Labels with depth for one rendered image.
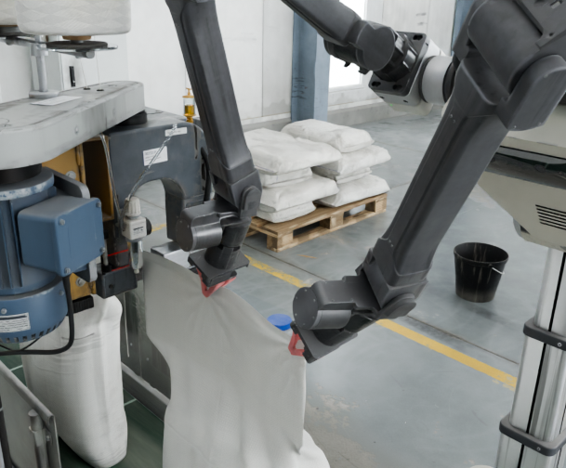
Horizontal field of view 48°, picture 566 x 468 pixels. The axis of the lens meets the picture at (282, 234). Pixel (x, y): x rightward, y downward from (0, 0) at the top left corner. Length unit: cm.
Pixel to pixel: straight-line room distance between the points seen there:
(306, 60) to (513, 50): 668
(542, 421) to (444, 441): 112
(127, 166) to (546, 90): 88
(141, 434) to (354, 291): 123
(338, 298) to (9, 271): 47
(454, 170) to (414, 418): 210
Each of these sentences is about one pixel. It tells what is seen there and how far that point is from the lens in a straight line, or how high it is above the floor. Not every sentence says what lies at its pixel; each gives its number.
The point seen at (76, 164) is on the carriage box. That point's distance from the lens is 122.
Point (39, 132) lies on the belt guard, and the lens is 94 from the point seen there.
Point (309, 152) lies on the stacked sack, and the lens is 413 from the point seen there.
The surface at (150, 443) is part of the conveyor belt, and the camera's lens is 194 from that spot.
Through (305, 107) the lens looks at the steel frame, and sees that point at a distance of 728.
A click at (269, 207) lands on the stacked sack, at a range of 401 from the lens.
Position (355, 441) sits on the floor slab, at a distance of 254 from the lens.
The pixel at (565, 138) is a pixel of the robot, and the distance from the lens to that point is 109.
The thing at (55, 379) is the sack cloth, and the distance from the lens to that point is 177.
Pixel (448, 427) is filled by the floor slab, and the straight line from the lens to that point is 269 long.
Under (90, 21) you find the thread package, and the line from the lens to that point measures 98.
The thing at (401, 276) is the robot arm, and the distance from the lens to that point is 79.
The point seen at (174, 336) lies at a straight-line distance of 138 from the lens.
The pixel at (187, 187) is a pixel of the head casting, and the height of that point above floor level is 120.
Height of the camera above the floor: 160
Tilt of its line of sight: 21 degrees down
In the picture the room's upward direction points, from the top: 1 degrees clockwise
